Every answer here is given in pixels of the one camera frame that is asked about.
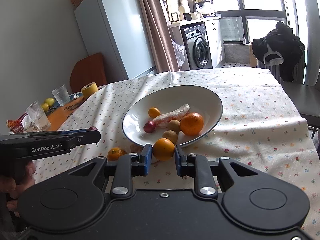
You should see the small round orange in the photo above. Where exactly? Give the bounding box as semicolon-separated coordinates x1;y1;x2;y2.
152;138;175;161

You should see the brown kiwi fruit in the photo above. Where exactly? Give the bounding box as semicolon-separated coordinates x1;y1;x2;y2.
162;130;178;145
168;120;181;134

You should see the large orange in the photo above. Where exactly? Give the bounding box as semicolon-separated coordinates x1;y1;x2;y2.
180;113;204;136

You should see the dark red small apple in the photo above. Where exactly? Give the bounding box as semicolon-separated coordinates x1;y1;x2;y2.
143;121;156;133

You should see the white kitchen cabinet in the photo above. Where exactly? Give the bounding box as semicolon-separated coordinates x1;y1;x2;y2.
204;20;225;68

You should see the person's left hand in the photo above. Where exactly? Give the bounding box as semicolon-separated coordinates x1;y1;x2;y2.
1;161;36;217

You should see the mandarin orange with leaf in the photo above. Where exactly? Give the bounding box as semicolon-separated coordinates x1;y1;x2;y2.
107;147;127;161

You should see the red snack packet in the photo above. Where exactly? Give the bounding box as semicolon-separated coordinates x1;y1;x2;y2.
6;113;31;134

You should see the yellow tape roll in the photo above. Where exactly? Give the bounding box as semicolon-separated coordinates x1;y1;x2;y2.
81;82;99;100

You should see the clear drinking glass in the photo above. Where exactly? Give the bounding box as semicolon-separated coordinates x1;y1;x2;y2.
52;85;71;107

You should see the yellow green fruit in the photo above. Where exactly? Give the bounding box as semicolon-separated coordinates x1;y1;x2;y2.
41;103;50;113
44;98;55;107

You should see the wrapped pink sausage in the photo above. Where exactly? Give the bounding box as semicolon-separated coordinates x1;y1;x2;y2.
152;104;190;128

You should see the small orange kumquat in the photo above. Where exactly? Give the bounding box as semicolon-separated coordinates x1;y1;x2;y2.
148;107;161;119

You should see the orange wooden chair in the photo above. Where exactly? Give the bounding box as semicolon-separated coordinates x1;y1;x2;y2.
69;53;107;93

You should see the floral white tablecloth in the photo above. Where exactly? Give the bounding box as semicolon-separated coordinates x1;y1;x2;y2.
34;68;319;239

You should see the white bowl with dark rim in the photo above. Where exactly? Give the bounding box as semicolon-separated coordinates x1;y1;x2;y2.
122;85;223;147

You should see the white refrigerator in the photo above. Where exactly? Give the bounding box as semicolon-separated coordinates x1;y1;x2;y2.
74;0;157;83

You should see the clear plastic bag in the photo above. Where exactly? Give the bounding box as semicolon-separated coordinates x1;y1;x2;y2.
171;40;185;67

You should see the dark grey chair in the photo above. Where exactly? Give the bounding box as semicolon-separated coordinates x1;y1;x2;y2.
282;77;320;128

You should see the silver washing machine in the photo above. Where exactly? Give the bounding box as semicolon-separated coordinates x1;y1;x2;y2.
181;23;213;70

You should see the pink brown curtain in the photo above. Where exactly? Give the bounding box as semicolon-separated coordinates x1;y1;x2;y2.
139;0;179;73

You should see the black clothes pile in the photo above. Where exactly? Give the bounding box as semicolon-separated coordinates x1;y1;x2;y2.
252;22;305;82

